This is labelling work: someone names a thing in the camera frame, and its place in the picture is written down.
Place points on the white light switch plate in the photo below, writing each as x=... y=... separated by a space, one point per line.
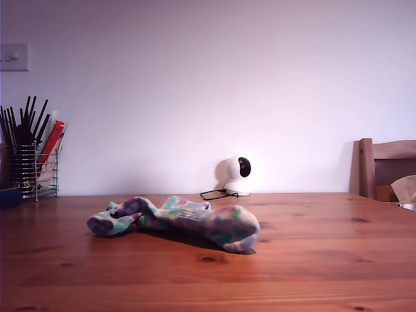
x=18 y=55

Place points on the tie-dye Hugging Face sock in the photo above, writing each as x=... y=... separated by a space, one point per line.
x=227 y=227
x=174 y=203

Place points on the dark blue container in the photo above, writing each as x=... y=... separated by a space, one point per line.
x=9 y=198

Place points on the red and yellow paper packet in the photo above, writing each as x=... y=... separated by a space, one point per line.
x=55 y=133

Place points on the black chopstick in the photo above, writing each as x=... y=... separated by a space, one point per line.
x=5 y=123
x=13 y=120
x=44 y=127
x=8 y=125
x=22 y=115
x=41 y=113
x=26 y=105
x=32 y=105

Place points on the grey tissue box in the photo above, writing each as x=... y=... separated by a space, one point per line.
x=409 y=206

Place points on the brown wooden chair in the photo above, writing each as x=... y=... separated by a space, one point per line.
x=367 y=169

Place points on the beige paper packet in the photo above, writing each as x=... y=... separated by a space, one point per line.
x=48 y=172

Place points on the white round security camera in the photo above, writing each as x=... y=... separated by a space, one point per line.
x=232 y=172

